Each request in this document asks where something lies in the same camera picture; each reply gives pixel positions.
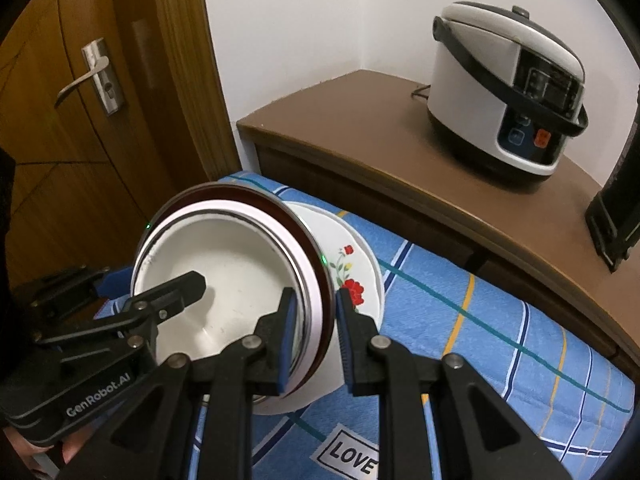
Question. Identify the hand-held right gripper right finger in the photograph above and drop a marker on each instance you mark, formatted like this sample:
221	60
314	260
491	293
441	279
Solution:
345	347

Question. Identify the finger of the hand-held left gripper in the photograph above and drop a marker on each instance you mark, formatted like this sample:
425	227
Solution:
170	295
116	285

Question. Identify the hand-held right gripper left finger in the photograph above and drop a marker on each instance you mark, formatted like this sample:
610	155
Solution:
289	342

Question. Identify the pink plastic bowl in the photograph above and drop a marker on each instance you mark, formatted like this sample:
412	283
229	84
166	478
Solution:
312	310

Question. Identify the stainless steel bowl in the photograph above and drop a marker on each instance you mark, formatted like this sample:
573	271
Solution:
326	305

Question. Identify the white plate red flowers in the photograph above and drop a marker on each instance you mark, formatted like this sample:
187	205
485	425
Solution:
356	290

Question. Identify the white enamel bowl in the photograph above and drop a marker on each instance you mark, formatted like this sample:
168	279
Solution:
235	270

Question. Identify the person's left hand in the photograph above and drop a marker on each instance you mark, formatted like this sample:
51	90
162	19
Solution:
77	451

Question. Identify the blue plaid tablecloth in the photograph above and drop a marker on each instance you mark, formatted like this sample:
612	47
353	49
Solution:
475	360

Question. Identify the brown wooden door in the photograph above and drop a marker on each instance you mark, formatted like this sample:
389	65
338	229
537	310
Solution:
75	160

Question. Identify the brown wooden cabinet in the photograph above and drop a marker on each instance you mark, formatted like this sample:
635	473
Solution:
390	150

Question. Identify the silver black rice cooker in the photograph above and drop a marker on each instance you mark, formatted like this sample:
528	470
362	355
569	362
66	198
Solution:
480	90

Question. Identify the tall black thermos flask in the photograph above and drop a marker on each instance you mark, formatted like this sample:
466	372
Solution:
617	210

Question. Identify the wooden door frame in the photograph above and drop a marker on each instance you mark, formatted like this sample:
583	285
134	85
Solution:
195	85

